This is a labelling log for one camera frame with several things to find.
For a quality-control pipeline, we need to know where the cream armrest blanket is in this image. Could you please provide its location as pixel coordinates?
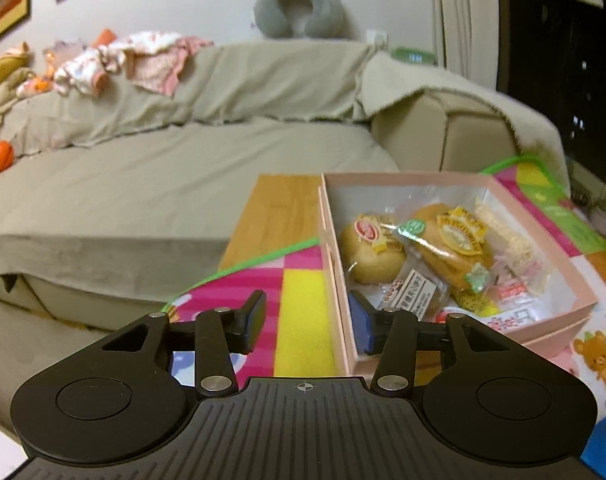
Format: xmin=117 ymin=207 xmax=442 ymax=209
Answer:
xmin=355 ymin=51 xmax=571 ymax=183

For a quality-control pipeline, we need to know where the long bread packet yellow label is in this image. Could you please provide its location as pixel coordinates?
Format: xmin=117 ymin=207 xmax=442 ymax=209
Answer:
xmin=397 ymin=202 xmax=497 ymax=294

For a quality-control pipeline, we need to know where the white orange baby onesie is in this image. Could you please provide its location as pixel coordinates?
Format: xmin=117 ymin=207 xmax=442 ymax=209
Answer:
xmin=52 ymin=46 xmax=110 ymax=98

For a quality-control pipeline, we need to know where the beige sofa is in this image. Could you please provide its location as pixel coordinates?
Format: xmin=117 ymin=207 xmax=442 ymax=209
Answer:
xmin=0 ymin=40 xmax=571 ymax=341

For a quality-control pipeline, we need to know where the cream curtain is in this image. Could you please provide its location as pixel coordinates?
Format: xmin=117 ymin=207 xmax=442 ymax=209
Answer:
xmin=429 ymin=0 xmax=507 ymax=94

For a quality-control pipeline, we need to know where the red white round-label packet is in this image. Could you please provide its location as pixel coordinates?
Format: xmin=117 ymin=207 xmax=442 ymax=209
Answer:
xmin=432 ymin=307 xmax=542 ymax=334

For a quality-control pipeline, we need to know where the yellow plush toy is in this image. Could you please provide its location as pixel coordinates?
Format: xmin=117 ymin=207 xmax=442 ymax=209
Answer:
xmin=0 ymin=41 xmax=50 ymax=117

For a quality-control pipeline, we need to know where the small potted plant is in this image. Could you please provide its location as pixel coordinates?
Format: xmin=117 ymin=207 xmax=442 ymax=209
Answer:
xmin=588 ymin=187 xmax=606 ymax=237

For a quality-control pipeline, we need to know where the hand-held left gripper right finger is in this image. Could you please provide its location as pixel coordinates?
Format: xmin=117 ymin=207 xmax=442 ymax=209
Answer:
xmin=348 ymin=290 xmax=505 ymax=395

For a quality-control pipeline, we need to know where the pink cardboard box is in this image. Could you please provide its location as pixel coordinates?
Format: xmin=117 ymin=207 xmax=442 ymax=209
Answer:
xmin=317 ymin=171 xmax=600 ymax=377

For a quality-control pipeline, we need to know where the hawthorn snack packet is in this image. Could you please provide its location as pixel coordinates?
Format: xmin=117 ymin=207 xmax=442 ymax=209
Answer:
xmin=487 ymin=259 xmax=547 ymax=307

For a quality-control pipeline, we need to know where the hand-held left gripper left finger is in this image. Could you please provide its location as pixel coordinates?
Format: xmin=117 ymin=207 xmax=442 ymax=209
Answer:
xmin=102 ymin=290 xmax=267 ymax=395

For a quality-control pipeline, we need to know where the green digital clock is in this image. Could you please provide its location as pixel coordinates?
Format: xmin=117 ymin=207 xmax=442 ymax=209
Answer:
xmin=390 ymin=47 xmax=437 ymax=67

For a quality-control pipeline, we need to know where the blue object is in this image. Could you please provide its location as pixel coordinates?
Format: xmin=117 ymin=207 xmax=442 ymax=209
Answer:
xmin=580 ymin=384 xmax=606 ymax=480

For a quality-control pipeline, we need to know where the olive sofa cover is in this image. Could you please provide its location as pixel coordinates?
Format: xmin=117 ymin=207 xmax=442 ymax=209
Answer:
xmin=0 ymin=41 xmax=401 ymax=286

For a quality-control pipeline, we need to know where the yellow cheese stick packet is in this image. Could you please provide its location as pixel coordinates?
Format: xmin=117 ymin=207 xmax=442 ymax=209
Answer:
xmin=450 ymin=287 xmax=500 ymax=317

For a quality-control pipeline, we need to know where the colourful cartoon play mat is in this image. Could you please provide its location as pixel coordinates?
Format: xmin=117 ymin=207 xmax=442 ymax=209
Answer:
xmin=163 ymin=155 xmax=606 ymax=480

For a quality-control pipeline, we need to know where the clear packet white label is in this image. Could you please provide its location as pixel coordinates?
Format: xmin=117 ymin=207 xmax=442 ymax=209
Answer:
xmin=377 ymin=268 xmax=452 ymax=322

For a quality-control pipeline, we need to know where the grey neck pillow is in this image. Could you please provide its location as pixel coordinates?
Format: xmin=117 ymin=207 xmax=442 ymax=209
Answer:
xmin=253 ymin=0 xmax=350 ymax=41

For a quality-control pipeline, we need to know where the round bread bun packet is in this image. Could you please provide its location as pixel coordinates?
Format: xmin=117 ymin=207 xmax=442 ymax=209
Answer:
xmin=340 ymin=212 xmax=410 ymax=287

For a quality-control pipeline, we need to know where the cream crispy snack packet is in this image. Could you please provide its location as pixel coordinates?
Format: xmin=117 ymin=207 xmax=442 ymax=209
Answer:
xmin=475 ymin=197 xmax=535 ymax=267

